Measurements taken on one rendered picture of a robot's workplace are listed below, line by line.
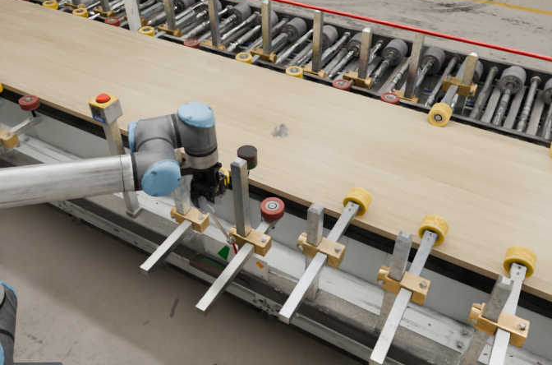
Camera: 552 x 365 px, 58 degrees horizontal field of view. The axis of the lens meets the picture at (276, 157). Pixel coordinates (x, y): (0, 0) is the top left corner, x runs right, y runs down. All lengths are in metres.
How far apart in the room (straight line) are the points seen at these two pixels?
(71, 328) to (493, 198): 1.92
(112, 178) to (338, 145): 1.01
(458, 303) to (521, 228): 0.31
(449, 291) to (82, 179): 1.16
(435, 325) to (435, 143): 0.67
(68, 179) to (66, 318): 1.58
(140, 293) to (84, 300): 0.27
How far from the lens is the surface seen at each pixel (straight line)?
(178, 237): 1.70
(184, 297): 2.58
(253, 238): 1.62
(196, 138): 1.28
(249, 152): 1.45
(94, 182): 1.16
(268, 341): 2.41
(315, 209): 1.37
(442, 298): 1.77
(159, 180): 1.15
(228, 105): 2.14
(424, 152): 1.95
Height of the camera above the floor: 2.10
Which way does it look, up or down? 40 degrees down
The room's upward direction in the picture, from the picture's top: 1 degrees counter-clockwise
